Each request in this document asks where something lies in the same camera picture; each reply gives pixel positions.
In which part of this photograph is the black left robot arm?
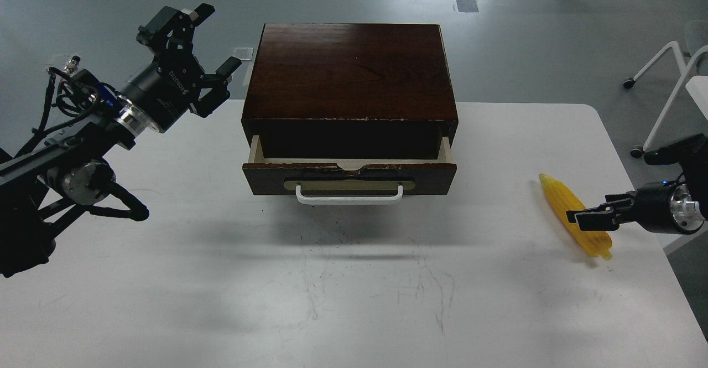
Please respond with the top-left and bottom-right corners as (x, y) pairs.
(1, 3), (241, 278)

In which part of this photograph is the yellow corn cob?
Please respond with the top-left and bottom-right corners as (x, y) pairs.
(538, 173), (612, 260)

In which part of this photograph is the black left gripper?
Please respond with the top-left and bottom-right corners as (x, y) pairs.
(119, 3), (241, 133)

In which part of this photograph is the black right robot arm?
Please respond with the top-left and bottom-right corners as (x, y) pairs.
(563, 133), (707, 235)

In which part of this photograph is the dark wooden drawer cabinet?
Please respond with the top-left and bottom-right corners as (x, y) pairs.
(241, 23), (459, 160)

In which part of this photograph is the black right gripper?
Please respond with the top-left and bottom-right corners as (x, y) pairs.
(565, 183), (684, 234)

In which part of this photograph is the white chair frame with casters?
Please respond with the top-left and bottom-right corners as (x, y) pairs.
(623, 40), (708, 159)

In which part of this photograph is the dark wooden drawer white handle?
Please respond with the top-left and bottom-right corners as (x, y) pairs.
(242, 136), (457, 206)

